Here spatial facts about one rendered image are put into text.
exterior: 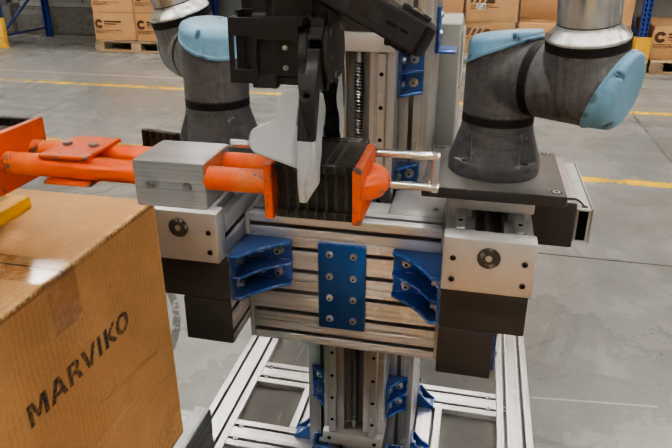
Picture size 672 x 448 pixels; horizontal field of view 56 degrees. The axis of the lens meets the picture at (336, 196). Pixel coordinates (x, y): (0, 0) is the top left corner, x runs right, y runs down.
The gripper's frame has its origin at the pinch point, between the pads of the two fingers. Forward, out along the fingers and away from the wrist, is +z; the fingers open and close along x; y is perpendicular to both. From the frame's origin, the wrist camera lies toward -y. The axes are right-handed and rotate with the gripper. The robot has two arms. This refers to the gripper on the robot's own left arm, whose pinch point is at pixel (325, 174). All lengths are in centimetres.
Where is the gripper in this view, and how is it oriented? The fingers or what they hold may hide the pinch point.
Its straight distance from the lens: 56.5
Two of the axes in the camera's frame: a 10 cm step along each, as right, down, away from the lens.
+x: -2.1, 3.6, -9.1
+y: -9.8, -0.8, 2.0
